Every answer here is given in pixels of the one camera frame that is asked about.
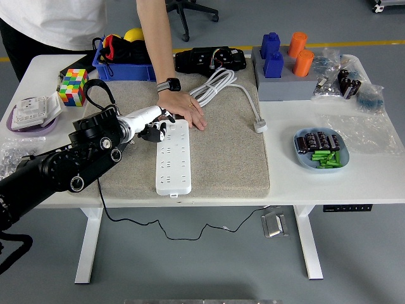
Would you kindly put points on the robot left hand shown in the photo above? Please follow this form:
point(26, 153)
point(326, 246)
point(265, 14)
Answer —
point(139, 118)

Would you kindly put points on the person's left hand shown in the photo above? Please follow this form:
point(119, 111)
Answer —
point(178, 104)

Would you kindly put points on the black power adapter plug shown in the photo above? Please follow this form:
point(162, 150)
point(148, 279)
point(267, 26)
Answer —
point(154, 134)

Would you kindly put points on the white power strip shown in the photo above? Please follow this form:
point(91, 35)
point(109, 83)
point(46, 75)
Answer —
point(174, 171)

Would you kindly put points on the person's left forearm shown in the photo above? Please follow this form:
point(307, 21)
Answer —
point(155, 41)

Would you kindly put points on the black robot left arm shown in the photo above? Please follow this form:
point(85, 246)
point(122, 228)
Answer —
point(63, 164)

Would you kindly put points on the white three-pin plug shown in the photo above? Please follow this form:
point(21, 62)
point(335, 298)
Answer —
point(260, 126)

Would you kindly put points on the black wristwatch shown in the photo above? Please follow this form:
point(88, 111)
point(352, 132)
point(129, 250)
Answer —
point(172, 84)

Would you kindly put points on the blue plastic bin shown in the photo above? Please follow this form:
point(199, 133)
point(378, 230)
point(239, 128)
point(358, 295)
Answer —
point(126, 73)

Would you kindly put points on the black electronic module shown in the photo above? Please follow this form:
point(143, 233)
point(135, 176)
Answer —
point(196, 60)

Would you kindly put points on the black and red pouch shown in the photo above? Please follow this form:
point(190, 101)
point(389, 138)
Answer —
point(129, 52)

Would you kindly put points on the colourful puzzle cube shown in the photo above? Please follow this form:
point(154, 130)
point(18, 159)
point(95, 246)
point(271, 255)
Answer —
point(74, 87)

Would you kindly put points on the grey-brown mat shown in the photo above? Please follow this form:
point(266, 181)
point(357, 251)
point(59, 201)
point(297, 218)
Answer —
point(228, 158)

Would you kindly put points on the yellow ball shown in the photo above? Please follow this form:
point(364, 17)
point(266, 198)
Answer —
point(134, 34)

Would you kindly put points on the long black box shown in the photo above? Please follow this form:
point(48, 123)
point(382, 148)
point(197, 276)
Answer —
point(64, 72)

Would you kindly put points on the black office chair base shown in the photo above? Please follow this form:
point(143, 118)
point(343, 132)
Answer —
point(186, 12)

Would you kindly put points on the blue square bottle block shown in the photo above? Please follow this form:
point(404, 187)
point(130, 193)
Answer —
point(270, 42)
point(273, 65)

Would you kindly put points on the grey block holder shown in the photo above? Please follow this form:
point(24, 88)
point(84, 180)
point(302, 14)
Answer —
point(284, 88)

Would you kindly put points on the purple tray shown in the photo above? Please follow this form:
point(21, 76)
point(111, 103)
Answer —
point(31, 130)

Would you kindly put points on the large white socket panel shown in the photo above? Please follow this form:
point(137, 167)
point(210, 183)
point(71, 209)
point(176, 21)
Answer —
point(28, 111)

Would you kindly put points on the clear bag of screws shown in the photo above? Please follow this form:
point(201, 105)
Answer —
point(12, 152)

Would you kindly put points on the orange cylinder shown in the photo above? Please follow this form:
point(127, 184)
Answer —
point(297, 42)
point(303, 63)

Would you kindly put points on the person's torso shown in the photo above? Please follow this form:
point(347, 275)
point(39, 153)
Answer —
point(47, 22)

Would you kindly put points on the light blue tray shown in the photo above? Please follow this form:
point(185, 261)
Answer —
point(303, 160)

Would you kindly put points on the white table leg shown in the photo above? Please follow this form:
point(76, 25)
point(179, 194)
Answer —
point(88, 247)
point(308, 247)

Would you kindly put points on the green small cylinder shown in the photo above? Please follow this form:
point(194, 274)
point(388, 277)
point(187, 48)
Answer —
point(326, 165)
point(324, 161)
point(331, 156)
point(319, 155)
point(337, 157)

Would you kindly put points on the bag of metal parts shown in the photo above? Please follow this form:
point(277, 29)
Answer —
point(327, 90)

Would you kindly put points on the metal floor socket box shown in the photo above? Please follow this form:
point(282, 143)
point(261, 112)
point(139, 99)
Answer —
point(273, 225)

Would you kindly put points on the bag of blue parts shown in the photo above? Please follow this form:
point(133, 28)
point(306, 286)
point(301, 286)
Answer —
point(370, 99)
point(326, 61)

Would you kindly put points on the bundle of black capacitors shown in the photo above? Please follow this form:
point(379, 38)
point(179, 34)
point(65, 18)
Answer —
point(348, 84)

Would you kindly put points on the empty clear plastic bag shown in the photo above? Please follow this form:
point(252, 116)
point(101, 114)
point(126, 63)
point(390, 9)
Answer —
point(364, 133)

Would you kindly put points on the black table control panel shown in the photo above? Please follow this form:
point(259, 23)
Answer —
point(346, 208)

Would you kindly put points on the white wheeled frame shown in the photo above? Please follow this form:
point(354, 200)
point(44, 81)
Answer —
point(386, 4)

